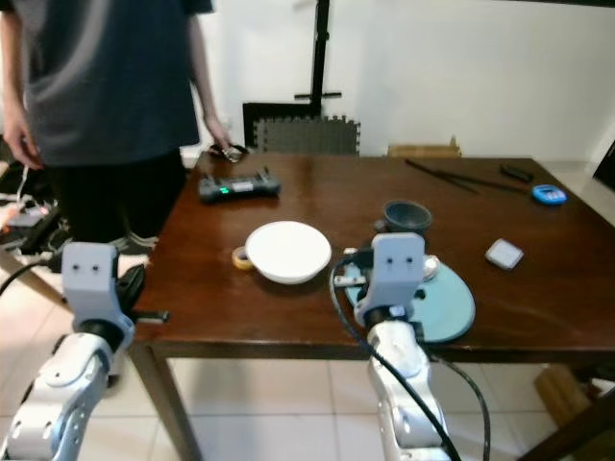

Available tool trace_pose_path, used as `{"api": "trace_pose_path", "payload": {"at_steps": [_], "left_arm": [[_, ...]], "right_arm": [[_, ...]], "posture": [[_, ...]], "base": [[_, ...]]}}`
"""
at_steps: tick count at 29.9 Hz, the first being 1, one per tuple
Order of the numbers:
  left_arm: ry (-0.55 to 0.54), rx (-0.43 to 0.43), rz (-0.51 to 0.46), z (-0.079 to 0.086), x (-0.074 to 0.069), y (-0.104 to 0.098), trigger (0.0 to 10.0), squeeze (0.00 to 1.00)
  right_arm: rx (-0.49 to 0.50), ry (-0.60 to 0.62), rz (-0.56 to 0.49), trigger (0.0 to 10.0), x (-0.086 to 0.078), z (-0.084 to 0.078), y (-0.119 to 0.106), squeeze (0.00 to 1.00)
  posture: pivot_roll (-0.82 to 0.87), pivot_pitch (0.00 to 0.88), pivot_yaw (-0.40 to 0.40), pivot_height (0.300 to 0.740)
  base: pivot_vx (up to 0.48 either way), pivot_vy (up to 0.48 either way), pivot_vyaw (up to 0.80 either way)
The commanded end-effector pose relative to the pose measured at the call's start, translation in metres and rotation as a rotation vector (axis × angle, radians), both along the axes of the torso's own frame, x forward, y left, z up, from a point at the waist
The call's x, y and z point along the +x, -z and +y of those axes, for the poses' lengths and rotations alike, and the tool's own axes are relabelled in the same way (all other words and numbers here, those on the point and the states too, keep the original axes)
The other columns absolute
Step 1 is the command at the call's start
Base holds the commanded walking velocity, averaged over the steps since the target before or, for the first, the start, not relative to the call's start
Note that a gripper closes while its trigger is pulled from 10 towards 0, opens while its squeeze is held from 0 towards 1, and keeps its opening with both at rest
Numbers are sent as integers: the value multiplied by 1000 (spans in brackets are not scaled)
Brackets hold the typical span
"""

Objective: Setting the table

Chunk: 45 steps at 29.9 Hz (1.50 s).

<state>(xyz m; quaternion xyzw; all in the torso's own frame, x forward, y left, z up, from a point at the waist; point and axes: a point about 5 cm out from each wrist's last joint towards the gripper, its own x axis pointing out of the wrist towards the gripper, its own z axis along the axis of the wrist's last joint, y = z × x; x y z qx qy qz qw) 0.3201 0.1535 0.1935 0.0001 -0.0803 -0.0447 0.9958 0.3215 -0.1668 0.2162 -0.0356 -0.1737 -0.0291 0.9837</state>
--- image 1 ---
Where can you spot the small dark shiny object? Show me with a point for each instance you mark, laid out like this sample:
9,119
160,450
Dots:
231,153

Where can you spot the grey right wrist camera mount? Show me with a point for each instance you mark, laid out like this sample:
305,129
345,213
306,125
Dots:
396,269

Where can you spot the brown cardboard box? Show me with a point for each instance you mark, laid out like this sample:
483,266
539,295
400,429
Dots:
423,150

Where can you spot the yellow tape roll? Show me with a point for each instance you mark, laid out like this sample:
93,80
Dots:
240,258

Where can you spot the black stand pole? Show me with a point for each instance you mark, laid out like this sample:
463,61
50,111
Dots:
322,48

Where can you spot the person's right hand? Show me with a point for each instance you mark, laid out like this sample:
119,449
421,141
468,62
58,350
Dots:
19,144

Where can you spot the person in grey shirt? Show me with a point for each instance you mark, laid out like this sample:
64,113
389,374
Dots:
110,77

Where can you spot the person's left hand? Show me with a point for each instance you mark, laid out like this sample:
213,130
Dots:
219,134

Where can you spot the blue round device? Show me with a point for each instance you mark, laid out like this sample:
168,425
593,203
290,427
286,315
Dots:
548,193

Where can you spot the small black oblong object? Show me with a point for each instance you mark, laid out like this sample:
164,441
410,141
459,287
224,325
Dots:
516,173

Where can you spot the blue-grey plate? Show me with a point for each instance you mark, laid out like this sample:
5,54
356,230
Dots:
450,307

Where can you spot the person's left forearm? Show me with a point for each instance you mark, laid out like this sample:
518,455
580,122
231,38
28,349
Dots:
202,72

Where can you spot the black chopstick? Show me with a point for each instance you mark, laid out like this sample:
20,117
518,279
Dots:
440,176
485,180

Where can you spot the grey puzzle foam mat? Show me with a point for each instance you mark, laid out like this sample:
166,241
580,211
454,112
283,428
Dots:
307,136

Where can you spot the small white square box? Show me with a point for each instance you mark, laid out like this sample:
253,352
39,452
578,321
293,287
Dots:
504,254

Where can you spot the person's right forearm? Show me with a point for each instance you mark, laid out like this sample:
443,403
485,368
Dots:
10,58

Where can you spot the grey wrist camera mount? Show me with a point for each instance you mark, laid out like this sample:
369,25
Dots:
396,269
91,279

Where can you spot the white bowl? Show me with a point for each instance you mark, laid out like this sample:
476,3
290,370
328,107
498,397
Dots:
288,253

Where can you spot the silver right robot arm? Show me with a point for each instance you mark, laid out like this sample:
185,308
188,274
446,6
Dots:
404,384

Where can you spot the black flat panel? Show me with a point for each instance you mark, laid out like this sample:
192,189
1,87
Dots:
264,110

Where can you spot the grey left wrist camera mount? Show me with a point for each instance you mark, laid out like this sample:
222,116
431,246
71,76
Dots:
91,279

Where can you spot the dark blue cup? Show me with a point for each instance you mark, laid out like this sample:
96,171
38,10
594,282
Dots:
406,216

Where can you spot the dark wooden table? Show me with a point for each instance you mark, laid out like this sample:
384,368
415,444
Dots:
346,206

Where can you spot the black controller with green light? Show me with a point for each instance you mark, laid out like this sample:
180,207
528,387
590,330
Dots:
238,185

